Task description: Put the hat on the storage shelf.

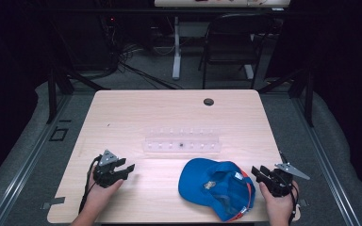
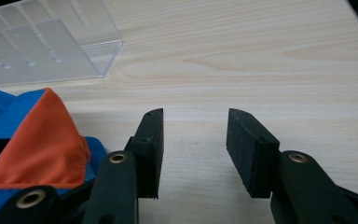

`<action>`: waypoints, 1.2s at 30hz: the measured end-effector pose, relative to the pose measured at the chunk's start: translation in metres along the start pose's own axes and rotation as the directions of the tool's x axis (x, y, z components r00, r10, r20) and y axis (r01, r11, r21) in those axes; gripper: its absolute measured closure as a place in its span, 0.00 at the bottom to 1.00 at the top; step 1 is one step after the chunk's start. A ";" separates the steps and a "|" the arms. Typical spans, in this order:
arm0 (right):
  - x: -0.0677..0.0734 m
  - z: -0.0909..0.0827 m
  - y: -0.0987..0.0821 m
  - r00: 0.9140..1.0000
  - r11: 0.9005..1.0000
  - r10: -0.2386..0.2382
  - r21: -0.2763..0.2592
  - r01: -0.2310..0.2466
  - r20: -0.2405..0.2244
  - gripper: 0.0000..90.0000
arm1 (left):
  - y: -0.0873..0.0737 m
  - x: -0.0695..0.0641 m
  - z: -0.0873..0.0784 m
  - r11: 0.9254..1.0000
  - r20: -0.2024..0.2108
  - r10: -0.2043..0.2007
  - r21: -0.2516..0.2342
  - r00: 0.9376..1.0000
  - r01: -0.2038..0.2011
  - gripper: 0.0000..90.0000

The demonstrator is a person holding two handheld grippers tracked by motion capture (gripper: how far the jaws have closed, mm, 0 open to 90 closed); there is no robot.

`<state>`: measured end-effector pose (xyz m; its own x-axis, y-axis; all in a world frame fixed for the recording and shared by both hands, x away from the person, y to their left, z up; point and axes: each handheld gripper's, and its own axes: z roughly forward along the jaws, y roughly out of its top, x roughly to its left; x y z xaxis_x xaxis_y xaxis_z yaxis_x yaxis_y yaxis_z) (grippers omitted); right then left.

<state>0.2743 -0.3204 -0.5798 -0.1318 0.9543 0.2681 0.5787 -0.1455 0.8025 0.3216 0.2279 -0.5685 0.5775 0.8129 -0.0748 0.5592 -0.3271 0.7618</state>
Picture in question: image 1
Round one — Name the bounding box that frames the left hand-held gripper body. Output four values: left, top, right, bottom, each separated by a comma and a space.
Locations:
92, 149, 130, 189

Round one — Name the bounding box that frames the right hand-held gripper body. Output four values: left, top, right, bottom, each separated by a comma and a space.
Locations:
262, 162, 311, 199

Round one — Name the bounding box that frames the person's left hand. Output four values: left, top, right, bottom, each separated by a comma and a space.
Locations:
83, 170, 125, 215

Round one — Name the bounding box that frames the person's right hand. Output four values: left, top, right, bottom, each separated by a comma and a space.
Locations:
258, 180, 301, 218

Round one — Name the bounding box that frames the blue baseball cap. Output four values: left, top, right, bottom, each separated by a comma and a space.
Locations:
177, 157, 256, 223

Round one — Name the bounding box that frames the grey tape strip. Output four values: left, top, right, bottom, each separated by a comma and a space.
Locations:
41, 196, 66, 211

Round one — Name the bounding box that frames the clear plastic rack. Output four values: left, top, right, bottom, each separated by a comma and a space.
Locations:
142, 126, 222, 155

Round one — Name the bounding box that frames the black metal stand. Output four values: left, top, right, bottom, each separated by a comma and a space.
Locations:
45, 67, 111, 125
257, 65, 315, 128

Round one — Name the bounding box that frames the white desk leg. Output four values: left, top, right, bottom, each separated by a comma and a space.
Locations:
172, 16, 183, 81

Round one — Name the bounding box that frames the dark cabinet with red light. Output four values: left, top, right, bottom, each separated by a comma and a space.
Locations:
55, 12, 119, 72

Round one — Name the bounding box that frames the black chair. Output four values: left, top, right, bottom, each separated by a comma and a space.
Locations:
197, 12, 276, 90

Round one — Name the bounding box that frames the light desk top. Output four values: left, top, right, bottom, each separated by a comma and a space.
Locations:
154, 0, 291, 8

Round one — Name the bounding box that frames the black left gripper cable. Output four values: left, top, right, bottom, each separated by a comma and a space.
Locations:
77, 154, 104, 215

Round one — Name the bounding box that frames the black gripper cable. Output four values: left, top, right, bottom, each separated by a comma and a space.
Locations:
77, 154, 104, 215
278, 150, 300, 226

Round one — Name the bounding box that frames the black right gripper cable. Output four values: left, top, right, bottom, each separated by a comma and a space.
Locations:
278, 150, 300, 226

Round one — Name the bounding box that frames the aluminium floor rail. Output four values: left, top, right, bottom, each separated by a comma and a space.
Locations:
0, 93, 74, 226
290, 95, 362, 226

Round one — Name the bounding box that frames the bundle of floor cables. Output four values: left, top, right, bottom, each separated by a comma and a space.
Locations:
107, 18, 185, 90

